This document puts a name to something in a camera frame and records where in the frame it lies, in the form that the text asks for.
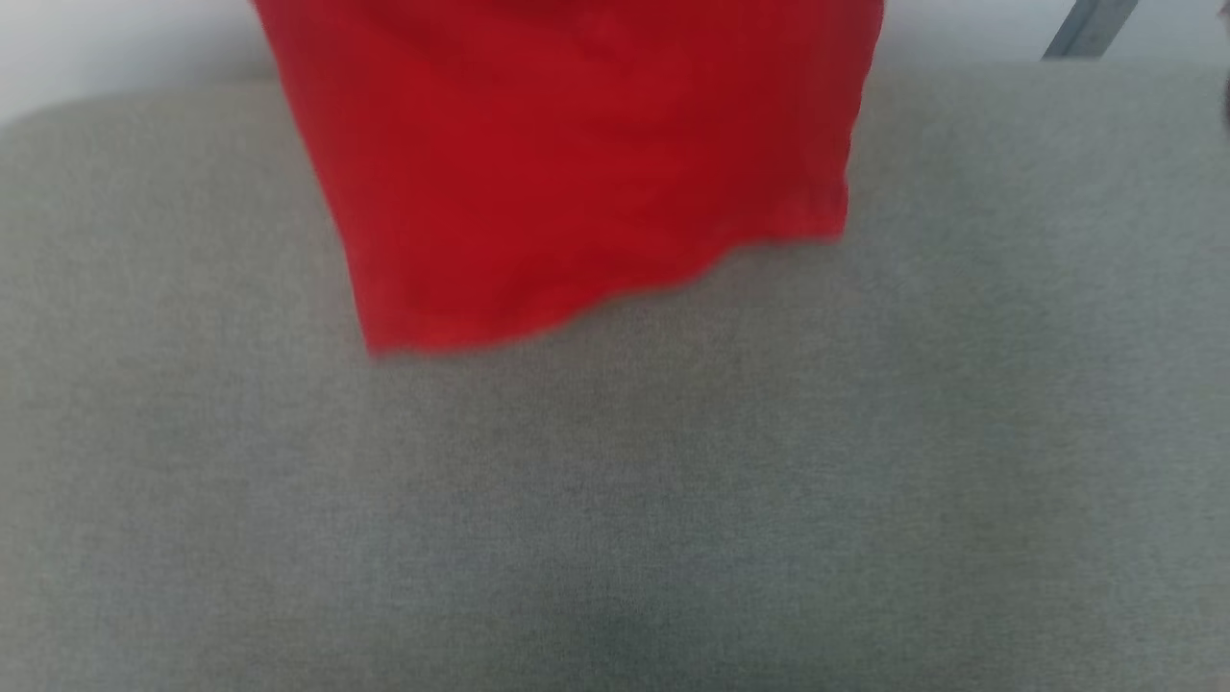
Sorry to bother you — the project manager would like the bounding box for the red and white shirt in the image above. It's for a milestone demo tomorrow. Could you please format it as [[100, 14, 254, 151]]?
[[252, 0, 885, 357]]

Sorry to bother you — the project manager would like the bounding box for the grey metal pole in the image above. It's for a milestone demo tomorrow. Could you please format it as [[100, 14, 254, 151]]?
[[1043, 0, 1140, 61]]

